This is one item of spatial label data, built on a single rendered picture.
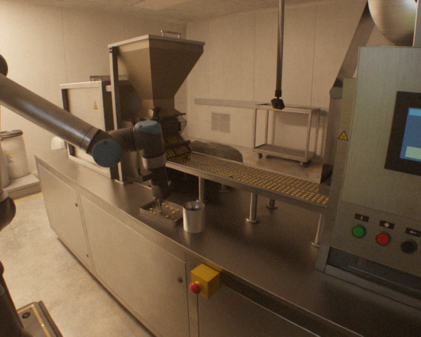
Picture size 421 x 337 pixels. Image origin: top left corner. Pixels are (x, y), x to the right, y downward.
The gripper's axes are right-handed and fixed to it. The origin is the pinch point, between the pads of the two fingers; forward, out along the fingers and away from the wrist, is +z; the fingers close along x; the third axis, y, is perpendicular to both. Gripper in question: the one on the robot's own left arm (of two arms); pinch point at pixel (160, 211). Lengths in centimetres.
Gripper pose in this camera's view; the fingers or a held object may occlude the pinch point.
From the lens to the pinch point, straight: 111.7
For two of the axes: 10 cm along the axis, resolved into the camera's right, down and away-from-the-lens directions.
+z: 0.9, 9.0, 4.3
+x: -8.2, -1.8, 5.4
